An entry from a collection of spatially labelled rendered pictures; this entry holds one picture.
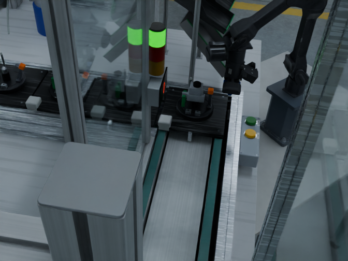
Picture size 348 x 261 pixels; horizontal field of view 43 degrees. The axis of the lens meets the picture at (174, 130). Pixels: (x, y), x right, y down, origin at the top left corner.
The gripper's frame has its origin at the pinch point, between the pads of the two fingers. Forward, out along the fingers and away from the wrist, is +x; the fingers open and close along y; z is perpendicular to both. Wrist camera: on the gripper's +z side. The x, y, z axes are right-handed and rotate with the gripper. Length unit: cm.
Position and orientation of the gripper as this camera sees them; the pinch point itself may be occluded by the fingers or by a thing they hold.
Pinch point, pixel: (231, 87)
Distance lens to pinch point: 158.9
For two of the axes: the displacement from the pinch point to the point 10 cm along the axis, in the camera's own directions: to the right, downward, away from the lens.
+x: -0.5, 7.3, 6.9
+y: 1.6, -6.7, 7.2
